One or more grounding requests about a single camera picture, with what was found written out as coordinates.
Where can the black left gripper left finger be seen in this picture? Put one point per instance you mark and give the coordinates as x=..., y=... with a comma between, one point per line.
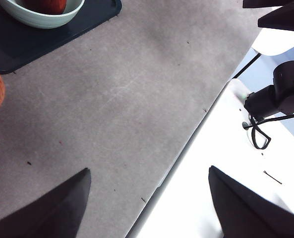
x=50, y=213

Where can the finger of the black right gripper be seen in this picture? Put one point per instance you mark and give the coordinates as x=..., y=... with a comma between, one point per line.
x=265, y=3
x=288, y=19

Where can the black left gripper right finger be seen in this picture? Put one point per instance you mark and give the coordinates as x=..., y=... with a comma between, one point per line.
x=248, y=213

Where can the teal ribbed bowl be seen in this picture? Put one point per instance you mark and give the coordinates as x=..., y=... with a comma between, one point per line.
x=45, y=21

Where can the dark red plum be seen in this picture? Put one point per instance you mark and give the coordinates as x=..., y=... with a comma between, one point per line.
x=45, y=6

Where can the white rounded panel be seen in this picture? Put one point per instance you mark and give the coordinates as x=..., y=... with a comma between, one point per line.
x=273, y=44

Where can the thin black pin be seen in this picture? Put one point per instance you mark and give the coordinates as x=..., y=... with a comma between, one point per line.
x=272, y=177

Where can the black rectangular tray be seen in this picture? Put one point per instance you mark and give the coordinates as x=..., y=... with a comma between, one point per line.
x=37, y=42

